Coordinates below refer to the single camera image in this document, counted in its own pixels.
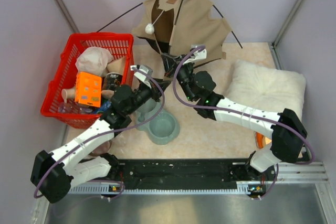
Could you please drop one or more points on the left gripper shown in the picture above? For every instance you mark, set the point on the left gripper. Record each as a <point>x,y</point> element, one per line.
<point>155,92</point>

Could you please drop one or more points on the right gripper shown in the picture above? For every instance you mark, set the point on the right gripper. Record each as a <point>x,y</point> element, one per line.
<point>170,62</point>

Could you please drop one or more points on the beige fabric pet tent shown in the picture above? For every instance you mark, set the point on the beige fabric pet tent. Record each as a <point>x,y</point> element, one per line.
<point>184,23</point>

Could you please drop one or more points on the black tent pole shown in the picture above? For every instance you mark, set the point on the black tent pole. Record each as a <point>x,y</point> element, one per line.
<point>232,32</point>
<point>120,16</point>

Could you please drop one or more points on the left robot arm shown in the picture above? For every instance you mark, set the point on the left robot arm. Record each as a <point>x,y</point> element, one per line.
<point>49,173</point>

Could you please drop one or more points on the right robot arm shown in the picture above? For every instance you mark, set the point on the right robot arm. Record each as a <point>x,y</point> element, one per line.
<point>285,129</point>

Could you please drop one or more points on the grey-green double pet bowl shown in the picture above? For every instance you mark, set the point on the grey-green double pet bowl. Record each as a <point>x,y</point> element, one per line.
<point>162,129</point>

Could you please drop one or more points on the white pompom toy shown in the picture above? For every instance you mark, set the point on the white pompom toy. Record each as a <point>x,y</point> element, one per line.
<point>149,29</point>

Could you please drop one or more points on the brown paper cone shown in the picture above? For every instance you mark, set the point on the brown paper cone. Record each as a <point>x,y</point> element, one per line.
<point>117,66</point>

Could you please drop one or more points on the black instant noodle cup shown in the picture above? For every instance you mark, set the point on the black instant noodle cup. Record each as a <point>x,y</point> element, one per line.
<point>111,81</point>

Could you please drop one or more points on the red plastic basket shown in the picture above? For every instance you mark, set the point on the red plastic basket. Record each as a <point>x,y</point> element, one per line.
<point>120,46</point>

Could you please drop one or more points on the blue snack packet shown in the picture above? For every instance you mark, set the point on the blue snack packet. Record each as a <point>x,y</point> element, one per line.
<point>104,107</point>

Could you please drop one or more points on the pink white plastic bag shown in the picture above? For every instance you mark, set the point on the pink white plastic bag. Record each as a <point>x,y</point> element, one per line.
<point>94,60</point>

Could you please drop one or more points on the orange cardboard box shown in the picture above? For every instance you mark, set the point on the orange cardboard box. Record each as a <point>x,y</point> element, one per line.
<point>88,89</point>

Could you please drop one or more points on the steel bowl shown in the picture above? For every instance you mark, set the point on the steel bowl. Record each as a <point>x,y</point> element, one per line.
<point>101,149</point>

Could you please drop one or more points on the beige paper cup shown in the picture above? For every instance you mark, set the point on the beige paper cup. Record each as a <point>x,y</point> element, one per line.
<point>68,94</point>

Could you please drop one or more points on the white fluffy cushion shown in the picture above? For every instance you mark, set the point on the white fluffy cushion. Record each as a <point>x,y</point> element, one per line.
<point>267,89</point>

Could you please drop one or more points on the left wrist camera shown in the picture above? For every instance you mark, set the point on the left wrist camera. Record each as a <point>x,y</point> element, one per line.
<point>142,73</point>

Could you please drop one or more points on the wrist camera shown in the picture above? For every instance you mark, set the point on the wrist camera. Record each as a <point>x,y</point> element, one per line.
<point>199,55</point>
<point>142,73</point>

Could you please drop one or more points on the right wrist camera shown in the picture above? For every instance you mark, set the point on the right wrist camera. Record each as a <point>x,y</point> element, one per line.
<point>199,55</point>

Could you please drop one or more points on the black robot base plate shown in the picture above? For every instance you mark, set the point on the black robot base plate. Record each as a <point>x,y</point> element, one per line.
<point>178,174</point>

